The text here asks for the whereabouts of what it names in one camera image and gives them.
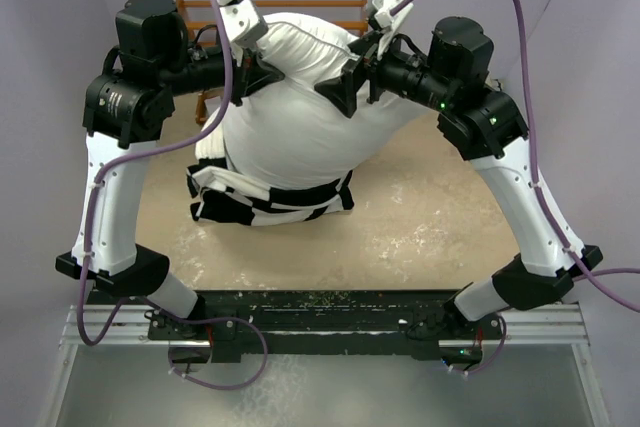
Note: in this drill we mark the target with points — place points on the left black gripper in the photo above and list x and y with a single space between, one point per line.
251 75

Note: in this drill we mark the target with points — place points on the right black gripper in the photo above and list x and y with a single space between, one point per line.
371 68

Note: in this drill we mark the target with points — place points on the white pillow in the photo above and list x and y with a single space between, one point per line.
375 124

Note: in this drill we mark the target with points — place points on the black white checkered pillowcase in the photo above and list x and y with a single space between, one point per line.
260 197

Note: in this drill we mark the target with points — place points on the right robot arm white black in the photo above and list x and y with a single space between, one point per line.
488 130

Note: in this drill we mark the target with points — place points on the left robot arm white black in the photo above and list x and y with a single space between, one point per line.
125 108

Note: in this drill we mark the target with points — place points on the wooden shelf rack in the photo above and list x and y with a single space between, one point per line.
280 12

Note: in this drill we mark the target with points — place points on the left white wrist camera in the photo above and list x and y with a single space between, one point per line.
243 24

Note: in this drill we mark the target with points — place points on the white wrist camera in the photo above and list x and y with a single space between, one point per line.
387 17
243 24

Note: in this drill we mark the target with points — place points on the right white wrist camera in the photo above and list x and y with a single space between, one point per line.
387 17

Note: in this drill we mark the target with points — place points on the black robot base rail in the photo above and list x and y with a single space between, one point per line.
332 322

